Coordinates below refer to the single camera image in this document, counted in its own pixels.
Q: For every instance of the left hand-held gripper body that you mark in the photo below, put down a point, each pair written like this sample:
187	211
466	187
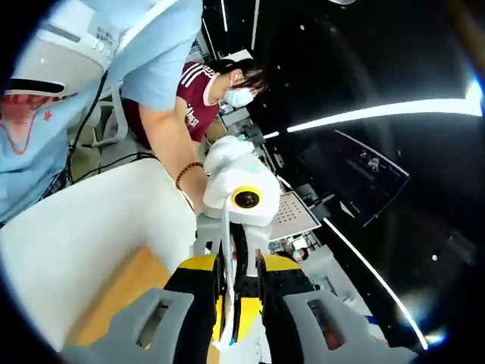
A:
227	178

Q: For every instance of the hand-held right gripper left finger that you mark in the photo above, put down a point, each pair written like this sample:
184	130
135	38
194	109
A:
189	303

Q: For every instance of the person's left hand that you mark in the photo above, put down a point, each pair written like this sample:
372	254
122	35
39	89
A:
195	193

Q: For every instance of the white office chair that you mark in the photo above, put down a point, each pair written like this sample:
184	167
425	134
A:
120	125

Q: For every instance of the white VR headset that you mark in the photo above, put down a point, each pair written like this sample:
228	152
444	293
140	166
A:
57	57

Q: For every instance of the long linear ceiling light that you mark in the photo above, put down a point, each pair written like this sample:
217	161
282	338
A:
379	110

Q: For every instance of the person in light-blue shirt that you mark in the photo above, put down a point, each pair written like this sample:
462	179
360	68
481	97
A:
34	167

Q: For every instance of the hanging dark monitor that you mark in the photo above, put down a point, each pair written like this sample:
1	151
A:
360	178

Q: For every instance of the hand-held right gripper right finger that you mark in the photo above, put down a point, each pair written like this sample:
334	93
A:
288	282

